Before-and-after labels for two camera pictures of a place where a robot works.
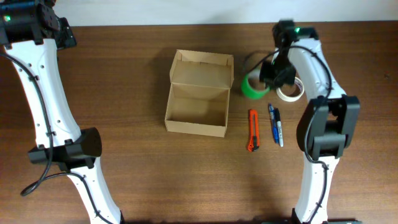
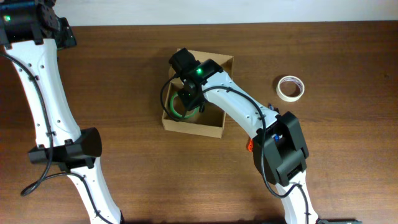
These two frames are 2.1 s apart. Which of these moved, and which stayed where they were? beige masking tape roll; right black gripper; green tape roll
Moved: right black gripper; green tape roll
Stayed: beige masking tape roll
